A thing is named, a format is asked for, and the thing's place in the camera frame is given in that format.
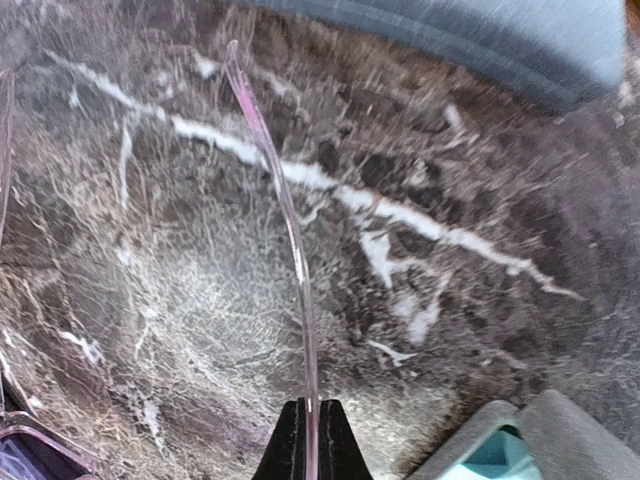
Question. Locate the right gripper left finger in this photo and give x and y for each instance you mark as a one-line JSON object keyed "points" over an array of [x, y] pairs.
{"points": [[285, 455]]}

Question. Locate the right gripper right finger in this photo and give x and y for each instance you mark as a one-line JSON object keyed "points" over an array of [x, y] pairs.
{"points": [[340, 457]]}

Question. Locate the beige glasses case teal lining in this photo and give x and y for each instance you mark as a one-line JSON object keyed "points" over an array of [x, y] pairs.
{"points": [[561, 440]]}

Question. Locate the blue-grey glasses case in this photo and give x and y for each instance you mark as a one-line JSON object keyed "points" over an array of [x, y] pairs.
{"points": [[559, 54]]}

